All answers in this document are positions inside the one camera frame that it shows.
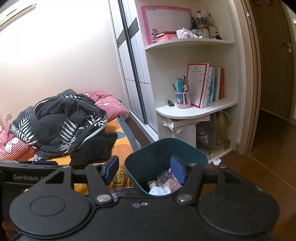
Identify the black garment on bed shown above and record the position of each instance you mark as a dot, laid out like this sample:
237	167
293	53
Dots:
95	150

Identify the stack of white papers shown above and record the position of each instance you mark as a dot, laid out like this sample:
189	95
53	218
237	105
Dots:
180	124

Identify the dark teal trash bin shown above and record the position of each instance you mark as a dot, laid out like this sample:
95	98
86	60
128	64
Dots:
147	163

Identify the white sliding wardrobe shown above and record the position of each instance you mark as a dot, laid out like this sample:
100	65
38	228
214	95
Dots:
133	61

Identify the grey bag under shelf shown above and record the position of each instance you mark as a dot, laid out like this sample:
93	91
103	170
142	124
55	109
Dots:
207	132

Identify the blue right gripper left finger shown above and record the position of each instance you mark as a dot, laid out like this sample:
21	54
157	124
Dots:
109	169

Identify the black floral duvet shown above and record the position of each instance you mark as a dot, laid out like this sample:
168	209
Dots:
59	125

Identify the trash pile inside bin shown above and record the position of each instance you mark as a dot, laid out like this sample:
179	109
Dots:
165	184

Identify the pink box on shelf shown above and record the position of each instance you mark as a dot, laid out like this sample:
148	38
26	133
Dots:
165	36

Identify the white corner shelf unit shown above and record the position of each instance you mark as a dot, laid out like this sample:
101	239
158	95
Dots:
168	65

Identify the row of colourful books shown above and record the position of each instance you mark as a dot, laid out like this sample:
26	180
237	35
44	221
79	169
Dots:
215	86

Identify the yellow thermos jug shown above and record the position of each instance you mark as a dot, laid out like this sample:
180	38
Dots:
223	122

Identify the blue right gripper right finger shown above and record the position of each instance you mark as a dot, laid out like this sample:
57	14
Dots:
179	169

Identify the pink quilted blanket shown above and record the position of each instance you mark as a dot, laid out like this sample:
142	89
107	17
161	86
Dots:
113	106

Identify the red bordered white book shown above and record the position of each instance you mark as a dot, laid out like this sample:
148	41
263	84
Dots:
197	75

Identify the crumpled white tissue floor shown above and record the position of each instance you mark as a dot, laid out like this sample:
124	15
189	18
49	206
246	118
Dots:
216	162

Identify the crumpled white cloth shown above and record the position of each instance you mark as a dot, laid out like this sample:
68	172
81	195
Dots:
186	34

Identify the clutter of jars on shelf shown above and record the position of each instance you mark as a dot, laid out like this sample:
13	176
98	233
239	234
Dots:
203	26

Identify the brown wooden door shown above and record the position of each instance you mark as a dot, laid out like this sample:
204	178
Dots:
277	60

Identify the pink framed whiteboard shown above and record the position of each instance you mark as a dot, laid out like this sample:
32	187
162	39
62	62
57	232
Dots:
158	19

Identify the pink pen holder cup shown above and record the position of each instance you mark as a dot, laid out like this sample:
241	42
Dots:
183	99

